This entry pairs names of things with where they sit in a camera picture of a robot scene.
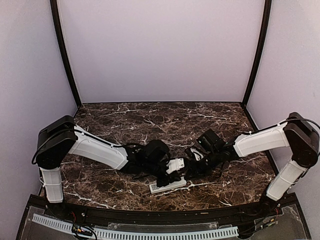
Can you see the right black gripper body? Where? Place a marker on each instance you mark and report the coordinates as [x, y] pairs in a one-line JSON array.
[[202, 169]]

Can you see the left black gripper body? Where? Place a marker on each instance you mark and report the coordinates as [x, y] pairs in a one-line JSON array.
[[160, 183]]

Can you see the white remote control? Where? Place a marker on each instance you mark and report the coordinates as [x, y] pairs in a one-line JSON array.
[[154, 189]]

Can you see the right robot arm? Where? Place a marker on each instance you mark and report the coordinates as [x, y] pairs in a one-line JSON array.
[[297, 133]]

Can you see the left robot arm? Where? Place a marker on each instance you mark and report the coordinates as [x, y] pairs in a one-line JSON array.
[[63, 137]]

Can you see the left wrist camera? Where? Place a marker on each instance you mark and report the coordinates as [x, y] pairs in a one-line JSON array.
[[179, 165]]

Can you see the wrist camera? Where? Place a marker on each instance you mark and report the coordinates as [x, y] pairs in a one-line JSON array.
[[179, 165], [194, 153]]

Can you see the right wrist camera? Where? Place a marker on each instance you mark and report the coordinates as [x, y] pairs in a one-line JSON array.
[[194, 153]]

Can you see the black front rail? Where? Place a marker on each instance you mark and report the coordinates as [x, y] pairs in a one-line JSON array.
[[225, 215]]

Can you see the white slotted cable duct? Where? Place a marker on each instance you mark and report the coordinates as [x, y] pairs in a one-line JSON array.
[[118, 231]]

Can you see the right black frame post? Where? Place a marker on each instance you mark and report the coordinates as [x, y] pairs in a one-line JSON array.
[[258, 52]]

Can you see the black frame post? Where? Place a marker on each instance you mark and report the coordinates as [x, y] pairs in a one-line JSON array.
[[63, 52], [258, 52]]

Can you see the left black frame post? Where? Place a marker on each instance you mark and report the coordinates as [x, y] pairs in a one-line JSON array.
[[63, 52]]

